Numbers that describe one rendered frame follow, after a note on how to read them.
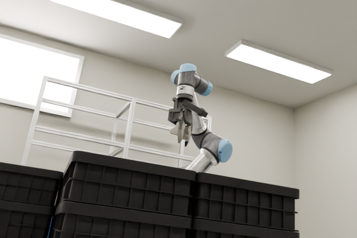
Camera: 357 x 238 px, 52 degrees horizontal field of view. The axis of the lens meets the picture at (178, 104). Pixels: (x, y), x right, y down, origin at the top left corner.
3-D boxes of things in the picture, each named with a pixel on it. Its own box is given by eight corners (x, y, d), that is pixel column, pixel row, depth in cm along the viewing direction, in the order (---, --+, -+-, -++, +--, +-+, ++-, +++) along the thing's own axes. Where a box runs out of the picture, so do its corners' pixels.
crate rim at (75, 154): (62, 179, 116) (64, 171, 117) (152, 193, 124) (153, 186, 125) (71, 160, 80) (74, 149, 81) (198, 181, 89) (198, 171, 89)
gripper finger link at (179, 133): (169, 143, 153) (173, 124, 157) (181, 143, 150) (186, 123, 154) (166, 139, 150) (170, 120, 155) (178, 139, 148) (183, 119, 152)
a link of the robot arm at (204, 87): (200, 78, 180) (186, 69, 172) (217, 84, 172) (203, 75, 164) (193, 93, 180) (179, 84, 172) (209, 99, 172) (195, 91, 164)
